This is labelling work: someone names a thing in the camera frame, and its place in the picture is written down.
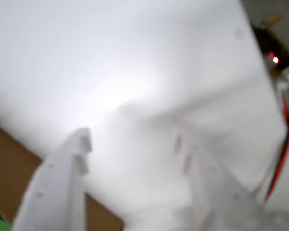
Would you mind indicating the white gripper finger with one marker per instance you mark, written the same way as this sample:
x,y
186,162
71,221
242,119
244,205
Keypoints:
x,y
214,197
55,192

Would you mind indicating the small circuit board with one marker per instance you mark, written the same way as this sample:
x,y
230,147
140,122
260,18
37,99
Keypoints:
x,y
277,50

